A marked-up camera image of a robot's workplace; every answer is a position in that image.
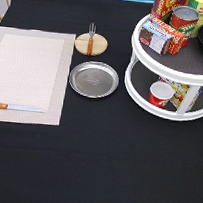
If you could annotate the wooden handled knife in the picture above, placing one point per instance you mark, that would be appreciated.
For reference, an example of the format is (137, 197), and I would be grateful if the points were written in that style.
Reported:
(20, 108)

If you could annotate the yellow white food box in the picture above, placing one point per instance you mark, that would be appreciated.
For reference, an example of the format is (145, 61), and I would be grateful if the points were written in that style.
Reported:
(180, 91)

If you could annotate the red orange food box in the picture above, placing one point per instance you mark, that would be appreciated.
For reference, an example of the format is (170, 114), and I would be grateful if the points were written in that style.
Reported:
(162, 9)

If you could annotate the red soup can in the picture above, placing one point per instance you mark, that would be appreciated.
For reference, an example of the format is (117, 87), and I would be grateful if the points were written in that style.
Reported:
(184, 19)

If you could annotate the round silver metal plate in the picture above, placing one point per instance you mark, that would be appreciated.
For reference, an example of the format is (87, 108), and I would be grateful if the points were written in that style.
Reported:
(93, 79)

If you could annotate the beige woven placemat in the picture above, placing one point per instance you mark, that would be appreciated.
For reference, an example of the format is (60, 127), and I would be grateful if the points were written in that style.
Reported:
(34, 68)

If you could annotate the round wooden coaster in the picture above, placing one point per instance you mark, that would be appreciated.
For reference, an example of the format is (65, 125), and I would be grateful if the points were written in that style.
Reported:
(99, 44)

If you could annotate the yellow green canister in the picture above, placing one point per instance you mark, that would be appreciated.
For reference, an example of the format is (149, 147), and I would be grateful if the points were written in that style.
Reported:
(198, 5)

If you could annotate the wooden handled fork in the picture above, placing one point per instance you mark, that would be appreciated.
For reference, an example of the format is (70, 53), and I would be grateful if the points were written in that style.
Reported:
(90, 41)

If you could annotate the red cup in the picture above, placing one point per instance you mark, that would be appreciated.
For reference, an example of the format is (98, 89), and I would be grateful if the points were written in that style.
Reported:
(160, 94)

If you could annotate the red chocolate pudding box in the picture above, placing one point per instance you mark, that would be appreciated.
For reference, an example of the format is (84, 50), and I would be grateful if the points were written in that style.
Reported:
(161, 37)

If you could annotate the white two-tier turntable rack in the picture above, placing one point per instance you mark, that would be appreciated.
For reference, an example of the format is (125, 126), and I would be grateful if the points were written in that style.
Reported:
(185, 67)

